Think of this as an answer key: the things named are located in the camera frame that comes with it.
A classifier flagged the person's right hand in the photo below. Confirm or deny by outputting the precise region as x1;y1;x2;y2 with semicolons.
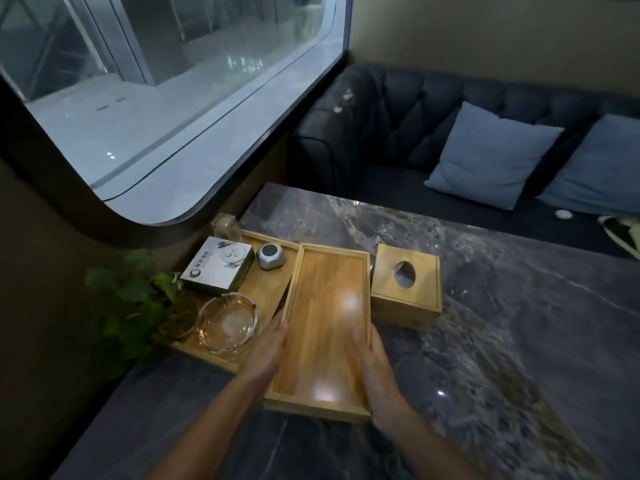
350;326;411;432

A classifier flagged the person's left hand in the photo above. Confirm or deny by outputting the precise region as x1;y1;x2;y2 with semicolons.
240;311;290;390

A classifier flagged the narrow wooden tray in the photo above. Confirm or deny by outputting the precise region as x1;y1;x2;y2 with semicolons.
263;243;373;424

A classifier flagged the person's left forearm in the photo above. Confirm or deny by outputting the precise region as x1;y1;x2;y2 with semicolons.
148;369;267;480

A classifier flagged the person's right forearm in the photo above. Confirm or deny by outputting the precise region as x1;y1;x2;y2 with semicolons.
376;406;482;480

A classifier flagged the wide wooden tray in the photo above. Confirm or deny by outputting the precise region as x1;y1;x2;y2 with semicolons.
151;229;301;375

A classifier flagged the clear glass ashtray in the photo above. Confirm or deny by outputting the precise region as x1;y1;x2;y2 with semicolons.
194;293;260;355

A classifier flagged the wooden tissue box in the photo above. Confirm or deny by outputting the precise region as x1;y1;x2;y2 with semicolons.
370;244;443;332

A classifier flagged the white green paper box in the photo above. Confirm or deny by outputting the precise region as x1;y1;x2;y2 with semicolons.
179;236;255;296

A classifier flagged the clear glass toothpick holder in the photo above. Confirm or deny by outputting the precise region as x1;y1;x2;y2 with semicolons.
212;213;242;244

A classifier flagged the green potted plant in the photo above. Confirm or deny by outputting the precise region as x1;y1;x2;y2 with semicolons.
84;249;197;363

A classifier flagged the dark tufted sofa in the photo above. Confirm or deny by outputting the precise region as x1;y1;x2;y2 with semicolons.
289;63;640;259

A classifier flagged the light blue cushion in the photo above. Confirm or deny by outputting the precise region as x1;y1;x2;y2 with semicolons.
424;101;566;211
538;114;640;216

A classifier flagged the large glass window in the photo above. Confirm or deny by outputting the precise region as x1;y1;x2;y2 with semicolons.
0;0;355;226

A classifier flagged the green white patterned cushion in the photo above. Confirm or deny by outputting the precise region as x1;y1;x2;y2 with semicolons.
598;215;640;260

